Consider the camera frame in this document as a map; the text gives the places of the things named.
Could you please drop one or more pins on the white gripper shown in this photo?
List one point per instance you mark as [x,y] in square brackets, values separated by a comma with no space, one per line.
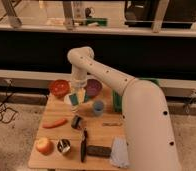
[78,84]

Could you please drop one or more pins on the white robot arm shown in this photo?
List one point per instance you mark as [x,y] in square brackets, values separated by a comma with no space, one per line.
[147,124]

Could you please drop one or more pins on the purple bowl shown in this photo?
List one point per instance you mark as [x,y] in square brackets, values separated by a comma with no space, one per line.
[93,87]

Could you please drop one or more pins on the red bowl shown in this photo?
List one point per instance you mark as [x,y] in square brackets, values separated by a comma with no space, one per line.
[59,88]

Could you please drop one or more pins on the white cup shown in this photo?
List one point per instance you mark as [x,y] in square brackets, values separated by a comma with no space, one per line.
[72,100]

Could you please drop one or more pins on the blue cup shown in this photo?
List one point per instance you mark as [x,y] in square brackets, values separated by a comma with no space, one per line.
[98,107]

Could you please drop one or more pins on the black brush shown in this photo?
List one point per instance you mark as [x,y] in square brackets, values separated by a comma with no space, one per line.
[77,122]

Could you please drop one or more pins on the orange carrot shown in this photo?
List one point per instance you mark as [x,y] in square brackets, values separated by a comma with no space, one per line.
[55,124]

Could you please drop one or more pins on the green plastic tray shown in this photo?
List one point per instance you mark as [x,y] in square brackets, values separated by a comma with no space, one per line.
[117,99]

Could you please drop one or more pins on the black knife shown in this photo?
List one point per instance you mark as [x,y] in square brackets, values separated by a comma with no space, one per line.
[83,145]

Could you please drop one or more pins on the small metal cup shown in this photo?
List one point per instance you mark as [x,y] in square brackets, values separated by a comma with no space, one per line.
[64,146]

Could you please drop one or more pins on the black rectangular block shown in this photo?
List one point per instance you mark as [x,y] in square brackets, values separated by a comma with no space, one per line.
[99,151]

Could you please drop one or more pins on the red apple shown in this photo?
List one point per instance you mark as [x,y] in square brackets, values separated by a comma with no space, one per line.
[44,146]

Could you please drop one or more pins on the white cloth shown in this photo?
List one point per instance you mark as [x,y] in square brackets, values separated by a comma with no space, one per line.
[119,153]

